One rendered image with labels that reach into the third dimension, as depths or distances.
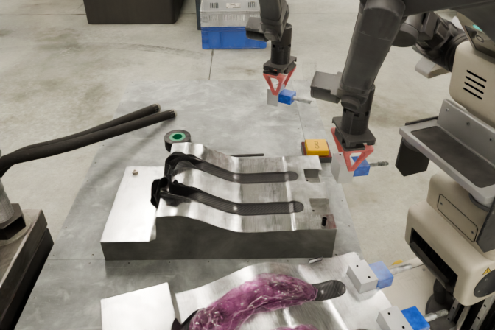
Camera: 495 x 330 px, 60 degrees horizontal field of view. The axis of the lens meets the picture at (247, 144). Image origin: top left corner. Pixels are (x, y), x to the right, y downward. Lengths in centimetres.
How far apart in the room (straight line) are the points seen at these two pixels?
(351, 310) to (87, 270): 55
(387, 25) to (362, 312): 54
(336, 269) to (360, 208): 144
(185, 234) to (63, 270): 28
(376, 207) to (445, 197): 127
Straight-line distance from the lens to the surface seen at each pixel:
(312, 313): 82
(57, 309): 98
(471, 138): 98
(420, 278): 172
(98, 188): 121
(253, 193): 101
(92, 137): 123
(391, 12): 47
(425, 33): 100
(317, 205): 101
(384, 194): 246
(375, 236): 221
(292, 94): 129
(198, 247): 96
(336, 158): 100
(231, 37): 405
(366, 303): 87
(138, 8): 480
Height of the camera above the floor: 155
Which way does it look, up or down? 35 degrees down
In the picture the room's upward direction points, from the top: straight up
